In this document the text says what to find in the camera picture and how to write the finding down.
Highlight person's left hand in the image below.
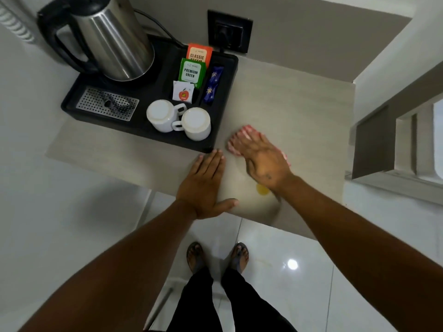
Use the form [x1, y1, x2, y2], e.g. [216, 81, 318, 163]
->
[175, 149, 239, 220]

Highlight person's right hand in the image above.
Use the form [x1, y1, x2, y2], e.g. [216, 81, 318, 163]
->
[227, 125, 295, 192]

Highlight person's left forearm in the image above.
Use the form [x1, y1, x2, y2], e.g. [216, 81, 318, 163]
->
[19, 200, 195, 332]

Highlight person's right forearm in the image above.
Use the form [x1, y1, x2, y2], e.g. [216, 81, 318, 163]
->
[276, 174, 443, 332]

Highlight white ceramic cup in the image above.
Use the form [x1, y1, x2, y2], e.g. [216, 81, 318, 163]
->
[172, 107, 212, 141]
[146, 99, 188, 133]

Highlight dark flip-flop sandal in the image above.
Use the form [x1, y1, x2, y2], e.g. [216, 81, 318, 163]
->
[186, 241, 206, 274]
[230, 242, 250, 274]

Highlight blue sugar stick sachet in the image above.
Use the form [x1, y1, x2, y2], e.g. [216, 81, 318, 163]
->
[202, 84, 218, 104]
[209, 66, 224, 87]

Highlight white sachet with red apple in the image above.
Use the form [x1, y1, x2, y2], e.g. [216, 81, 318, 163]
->
[172, 81, 195, 104]

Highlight green tea sachet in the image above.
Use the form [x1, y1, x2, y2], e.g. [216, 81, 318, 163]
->
[178, 58, 206, 89]

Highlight black plastic tray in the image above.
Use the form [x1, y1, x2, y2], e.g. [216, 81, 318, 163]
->
[61, 34, 239, 154]

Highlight orange tea sachet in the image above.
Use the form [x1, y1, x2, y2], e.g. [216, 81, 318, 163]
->
[186, 43, 214, 68]

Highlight black trousers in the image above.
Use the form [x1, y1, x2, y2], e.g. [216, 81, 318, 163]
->
[167, 267, 298, 332]

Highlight metal teaspoon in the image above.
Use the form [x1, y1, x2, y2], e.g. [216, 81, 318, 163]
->
[100, 92, 134, 113]

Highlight perforated metal drip grate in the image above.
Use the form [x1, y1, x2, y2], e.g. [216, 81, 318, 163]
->
[76, 87, 140, 122]

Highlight stainless steel electric kettle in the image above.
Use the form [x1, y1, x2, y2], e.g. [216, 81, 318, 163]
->
[37, 0, 155, 82]

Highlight black wall socket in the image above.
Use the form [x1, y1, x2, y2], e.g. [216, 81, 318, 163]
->
[207, 9, 253, 54]

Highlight grey window frame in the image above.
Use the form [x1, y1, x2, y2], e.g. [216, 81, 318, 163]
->
[346, 60, 443, 206]

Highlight black power cable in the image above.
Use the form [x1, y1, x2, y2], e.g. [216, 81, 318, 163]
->
[133, 9, 188, 49]

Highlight white coiled cord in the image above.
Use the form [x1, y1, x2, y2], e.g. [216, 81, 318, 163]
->
[0, 0, 35, 43]

